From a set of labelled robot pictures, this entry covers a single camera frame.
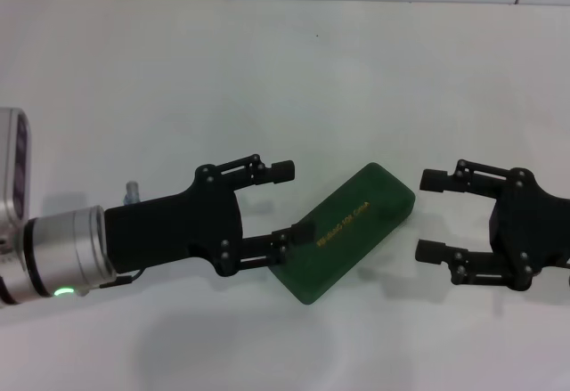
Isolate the green glasses case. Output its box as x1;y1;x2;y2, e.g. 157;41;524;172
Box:
271;162;418;306

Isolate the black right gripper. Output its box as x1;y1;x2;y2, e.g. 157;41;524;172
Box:
414;158;570;292

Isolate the silver cylindrical connector plug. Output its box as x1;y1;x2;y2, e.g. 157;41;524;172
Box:
123;180;142;205

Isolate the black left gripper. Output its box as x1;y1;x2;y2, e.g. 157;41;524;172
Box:
104;153;315;278

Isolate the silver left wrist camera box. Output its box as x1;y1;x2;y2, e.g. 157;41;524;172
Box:
0;107;33;267

